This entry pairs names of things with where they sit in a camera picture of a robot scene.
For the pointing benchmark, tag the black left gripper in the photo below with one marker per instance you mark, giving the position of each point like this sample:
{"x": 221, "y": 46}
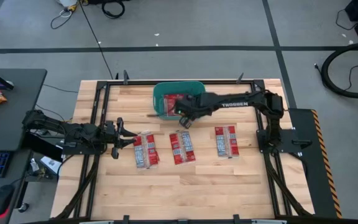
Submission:
{"x": 113, "y": 135}

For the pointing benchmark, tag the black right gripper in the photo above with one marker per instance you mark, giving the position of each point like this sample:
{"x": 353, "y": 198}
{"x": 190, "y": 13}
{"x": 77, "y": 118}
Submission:
{"x": 191, "y": 105}

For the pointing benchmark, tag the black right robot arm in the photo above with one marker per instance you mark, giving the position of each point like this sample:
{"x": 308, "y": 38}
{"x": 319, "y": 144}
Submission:
{"x": 244, "y": 102}

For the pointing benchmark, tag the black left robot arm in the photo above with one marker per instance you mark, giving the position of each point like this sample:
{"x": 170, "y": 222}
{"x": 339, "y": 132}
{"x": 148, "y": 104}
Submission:
{"x": 51, "y": 124}

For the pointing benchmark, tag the teal plastic basket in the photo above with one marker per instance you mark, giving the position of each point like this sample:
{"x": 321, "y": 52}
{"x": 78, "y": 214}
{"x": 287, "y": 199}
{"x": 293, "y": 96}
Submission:
{"x": 179, "y": 87}

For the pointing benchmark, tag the small white box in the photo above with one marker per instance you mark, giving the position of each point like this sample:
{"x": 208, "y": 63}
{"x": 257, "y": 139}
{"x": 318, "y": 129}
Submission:
{"x": 51, "y": 163}

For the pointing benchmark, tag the black control box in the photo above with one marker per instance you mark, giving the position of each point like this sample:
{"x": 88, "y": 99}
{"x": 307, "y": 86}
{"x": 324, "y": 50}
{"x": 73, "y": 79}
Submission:
{"x": 42, "y": 146}

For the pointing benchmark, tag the black desk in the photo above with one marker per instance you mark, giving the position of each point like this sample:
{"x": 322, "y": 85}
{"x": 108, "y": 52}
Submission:
{"x": 17, "y": 118}

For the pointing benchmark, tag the black caster wheel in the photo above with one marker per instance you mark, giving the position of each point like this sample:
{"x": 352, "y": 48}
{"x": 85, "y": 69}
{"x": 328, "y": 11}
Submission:
{"x": 23, "y": 207}

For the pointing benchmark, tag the black platform with hazard stripe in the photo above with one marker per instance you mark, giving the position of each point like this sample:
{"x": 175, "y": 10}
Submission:
{"x": 309, "y": 174}

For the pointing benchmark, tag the black computer mouse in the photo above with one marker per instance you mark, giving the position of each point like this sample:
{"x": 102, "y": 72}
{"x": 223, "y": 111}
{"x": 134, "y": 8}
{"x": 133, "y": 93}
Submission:
{"x": 2, "y": 199}

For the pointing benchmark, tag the white and yellow power strip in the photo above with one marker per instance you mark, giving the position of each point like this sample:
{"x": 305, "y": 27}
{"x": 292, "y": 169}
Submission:
{"x": 67, "y": 2}

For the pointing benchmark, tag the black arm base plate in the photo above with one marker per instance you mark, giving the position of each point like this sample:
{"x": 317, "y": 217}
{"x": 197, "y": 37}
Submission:
{"x": 291, "y": 140}
{"x": 82, "y": 151}

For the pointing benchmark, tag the black aluminium table frame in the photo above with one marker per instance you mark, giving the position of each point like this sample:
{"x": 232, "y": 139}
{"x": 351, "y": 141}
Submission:
{"x": 135, "y": 82}

